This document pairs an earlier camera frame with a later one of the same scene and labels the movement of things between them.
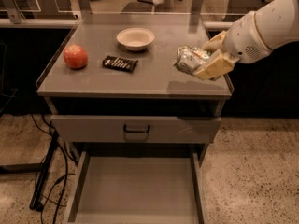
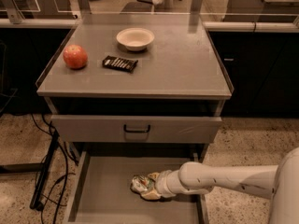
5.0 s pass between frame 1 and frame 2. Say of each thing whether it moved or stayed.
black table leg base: stayed
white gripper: moved
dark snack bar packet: stayed
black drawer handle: stayed
